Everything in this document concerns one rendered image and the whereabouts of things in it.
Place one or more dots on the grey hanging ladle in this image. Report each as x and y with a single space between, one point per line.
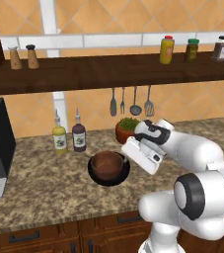
135 109

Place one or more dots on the brown wooden cupboard door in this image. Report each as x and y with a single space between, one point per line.
116 242
44 247
215 245

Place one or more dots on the grey hanging fork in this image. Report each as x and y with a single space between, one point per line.
122 100

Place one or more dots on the brown wooden drawer front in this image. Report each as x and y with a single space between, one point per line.
57 232
100 221

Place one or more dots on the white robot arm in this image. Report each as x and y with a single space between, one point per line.
195 151

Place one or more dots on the brown shaker with white cap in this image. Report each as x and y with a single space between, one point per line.
15 59

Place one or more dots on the green plant in red pot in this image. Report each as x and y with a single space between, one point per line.
125 130

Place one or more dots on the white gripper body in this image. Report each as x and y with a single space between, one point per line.
136 154

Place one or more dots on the yellow bottle with white label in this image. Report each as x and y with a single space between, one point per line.
59 140

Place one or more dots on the yellow jar with red lid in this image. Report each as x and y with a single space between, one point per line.
166 51

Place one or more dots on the olive jar with green lid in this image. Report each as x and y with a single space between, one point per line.
191 52

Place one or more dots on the brown shaker with black cap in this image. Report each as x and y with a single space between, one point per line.
33 57

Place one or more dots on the grey hanging slotted spatula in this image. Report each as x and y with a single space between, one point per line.
149 108

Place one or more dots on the dark red bottle with label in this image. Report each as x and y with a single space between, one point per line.
79 138

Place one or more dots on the small brown bowl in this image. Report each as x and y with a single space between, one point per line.
107 166

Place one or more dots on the brown jar with black lid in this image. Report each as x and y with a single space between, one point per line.
221 51

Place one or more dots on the dark wooden shelf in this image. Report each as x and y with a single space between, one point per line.
110 74

